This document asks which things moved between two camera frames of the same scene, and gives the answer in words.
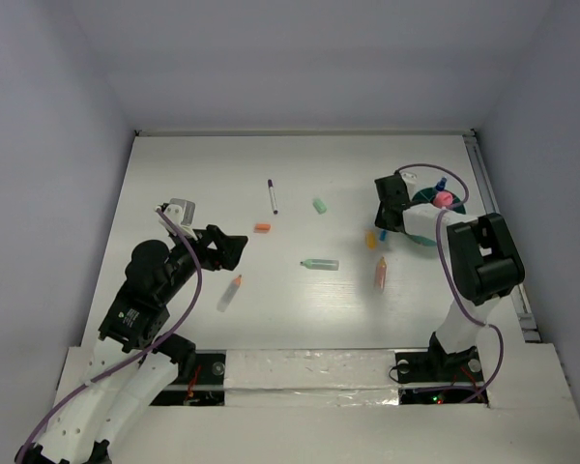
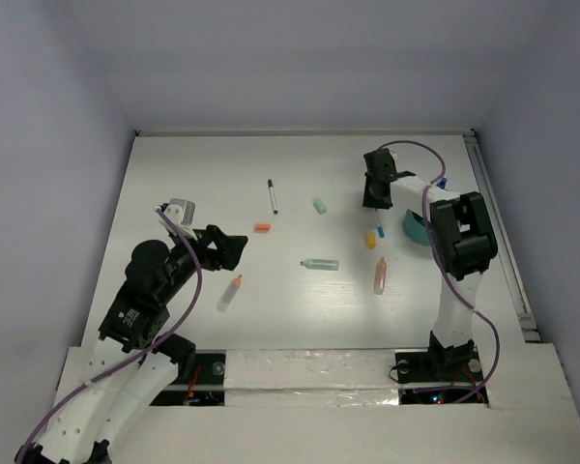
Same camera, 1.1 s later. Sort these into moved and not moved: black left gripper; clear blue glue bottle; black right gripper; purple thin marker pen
Moved: black right gripper
Not moved: purple thin marker pen; black left gripper; clear blue glue bottle
